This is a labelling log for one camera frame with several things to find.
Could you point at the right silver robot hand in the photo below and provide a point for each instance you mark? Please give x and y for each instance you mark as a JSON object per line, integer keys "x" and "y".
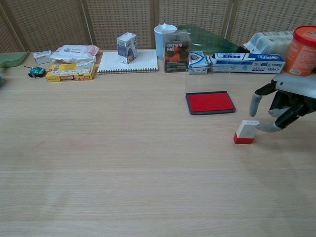
{"x": 293, "y": 85}

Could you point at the red and white stamp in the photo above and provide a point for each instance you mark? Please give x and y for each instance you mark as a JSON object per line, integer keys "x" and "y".
{"x": 247, "y": 130}

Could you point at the red ink pad clear lid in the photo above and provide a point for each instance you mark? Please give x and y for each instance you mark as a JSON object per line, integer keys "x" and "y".
{"x": 209, "y": 102}

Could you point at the orange canister red lid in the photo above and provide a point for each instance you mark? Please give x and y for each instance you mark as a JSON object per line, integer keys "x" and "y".
{"x": 300, "y": 54}

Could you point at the white printed plastic package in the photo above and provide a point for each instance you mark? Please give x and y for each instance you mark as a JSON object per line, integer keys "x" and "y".
{"x": 269, "y": 43}

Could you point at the blue white toothpaste box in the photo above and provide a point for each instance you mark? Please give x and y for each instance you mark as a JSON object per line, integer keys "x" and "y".
{"x": 247, "y": 63}

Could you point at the green plastic bottle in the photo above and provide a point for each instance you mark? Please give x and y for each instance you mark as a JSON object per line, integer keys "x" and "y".
{"x": 209, "y": 40}

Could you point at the blue white soap box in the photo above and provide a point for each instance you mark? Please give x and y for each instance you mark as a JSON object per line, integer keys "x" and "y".
{"x": 197, "y": 61}

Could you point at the clear box black orange contents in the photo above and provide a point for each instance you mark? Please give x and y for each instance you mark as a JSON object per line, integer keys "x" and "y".
{"x": 176, "y": 54}

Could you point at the white plastic cup with spout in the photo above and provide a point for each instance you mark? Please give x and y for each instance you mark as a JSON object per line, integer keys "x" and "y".
{"x": 159, "y": 42}

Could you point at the white spiral notebook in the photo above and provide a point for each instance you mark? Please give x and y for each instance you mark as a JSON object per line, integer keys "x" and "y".
{"x": 143, "y": 61}

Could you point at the small purple white milk carton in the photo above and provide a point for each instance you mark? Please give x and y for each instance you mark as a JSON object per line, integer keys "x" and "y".
{"x": 127, "y": 49}

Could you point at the pink white wet wipes pack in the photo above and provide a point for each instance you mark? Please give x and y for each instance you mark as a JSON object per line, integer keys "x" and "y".
{"x": 74, "y": 53}

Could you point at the yellow flat cardboard box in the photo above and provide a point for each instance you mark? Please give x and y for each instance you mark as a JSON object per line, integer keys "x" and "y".
{"x": 70, "y": 72}

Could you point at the woven wooden folding screen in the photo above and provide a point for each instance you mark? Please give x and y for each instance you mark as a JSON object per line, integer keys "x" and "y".
{"x": 49, "y": 22}

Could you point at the small white cardboard box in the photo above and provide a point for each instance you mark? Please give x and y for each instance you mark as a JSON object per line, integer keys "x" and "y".
{"x": 42, "y": 57}

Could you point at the green toy tank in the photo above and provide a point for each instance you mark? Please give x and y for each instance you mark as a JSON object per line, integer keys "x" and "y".
{"x": 36, "y": 71}

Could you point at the green plastic dustpan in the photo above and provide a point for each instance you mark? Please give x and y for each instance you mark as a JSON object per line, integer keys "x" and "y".
{"x": 12, "y": 59}

